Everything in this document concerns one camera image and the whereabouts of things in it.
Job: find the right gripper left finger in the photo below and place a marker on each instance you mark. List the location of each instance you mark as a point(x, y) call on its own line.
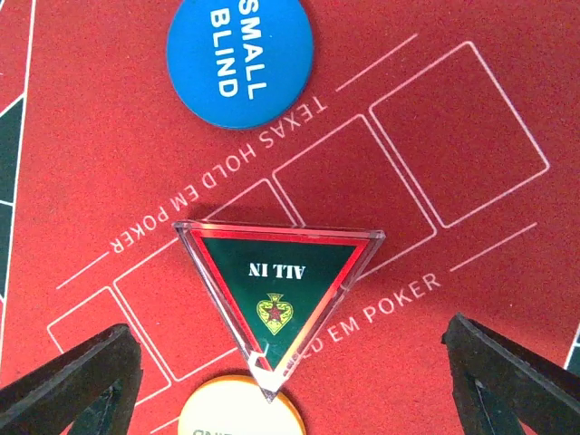
point(91, 389)

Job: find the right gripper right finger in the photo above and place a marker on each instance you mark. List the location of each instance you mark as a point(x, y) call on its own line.
point(499, 385)

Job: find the orange big blind button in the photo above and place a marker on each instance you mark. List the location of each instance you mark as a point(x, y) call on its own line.
point(234, 404)

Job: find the triangular all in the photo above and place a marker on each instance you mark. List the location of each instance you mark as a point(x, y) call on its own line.
point(275, 287)

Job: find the blue small blind button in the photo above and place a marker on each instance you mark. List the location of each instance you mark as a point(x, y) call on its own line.
point(239, 64)

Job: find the round red black poker mat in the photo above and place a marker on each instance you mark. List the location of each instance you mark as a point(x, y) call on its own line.
point(453, 126)

